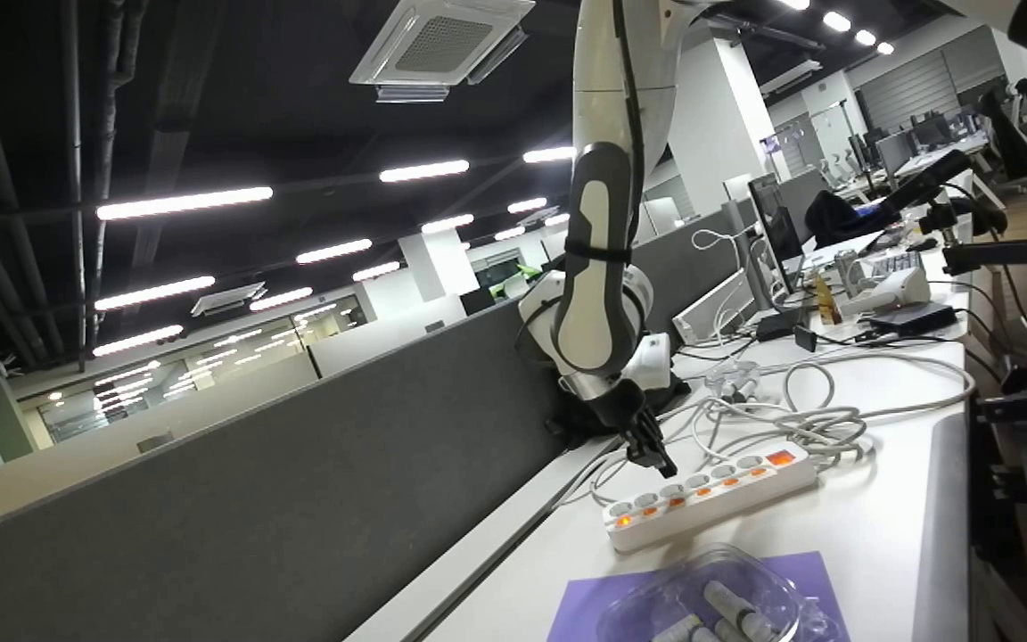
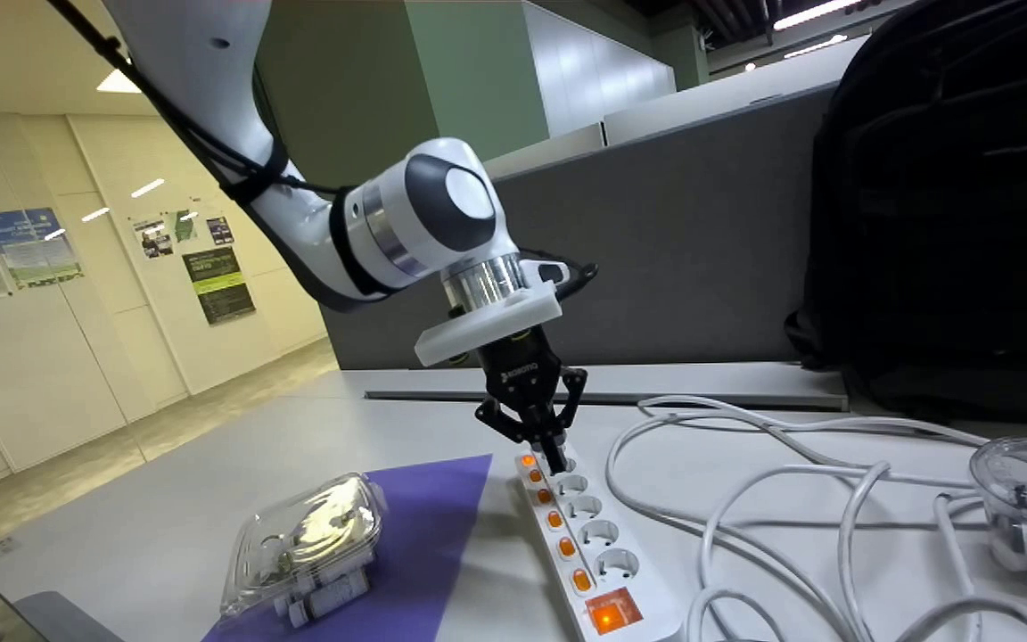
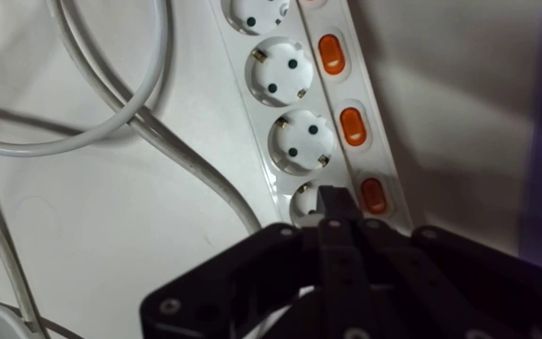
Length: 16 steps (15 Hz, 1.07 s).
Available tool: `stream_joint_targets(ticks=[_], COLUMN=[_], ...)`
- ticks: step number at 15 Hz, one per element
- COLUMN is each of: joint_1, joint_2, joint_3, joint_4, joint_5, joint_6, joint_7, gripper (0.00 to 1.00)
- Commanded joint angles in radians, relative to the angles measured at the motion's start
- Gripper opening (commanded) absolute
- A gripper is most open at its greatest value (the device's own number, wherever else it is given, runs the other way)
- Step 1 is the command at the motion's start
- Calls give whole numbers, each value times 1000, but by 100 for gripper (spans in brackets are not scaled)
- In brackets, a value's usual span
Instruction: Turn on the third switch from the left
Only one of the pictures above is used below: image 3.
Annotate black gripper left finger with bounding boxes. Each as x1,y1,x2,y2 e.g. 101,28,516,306
140,184,349,339

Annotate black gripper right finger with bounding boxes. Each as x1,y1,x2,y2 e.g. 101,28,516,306
341,186,542,339

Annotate white power strip orange switches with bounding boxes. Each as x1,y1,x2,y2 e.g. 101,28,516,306
210,0,415,231

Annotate white power strip cord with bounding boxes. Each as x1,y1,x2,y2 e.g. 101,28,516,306
50,0,266,235

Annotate white looped cable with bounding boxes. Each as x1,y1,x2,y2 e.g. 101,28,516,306
0,0,178,157

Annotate thin white cable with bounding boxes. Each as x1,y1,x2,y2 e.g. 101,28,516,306
0,186,52,339

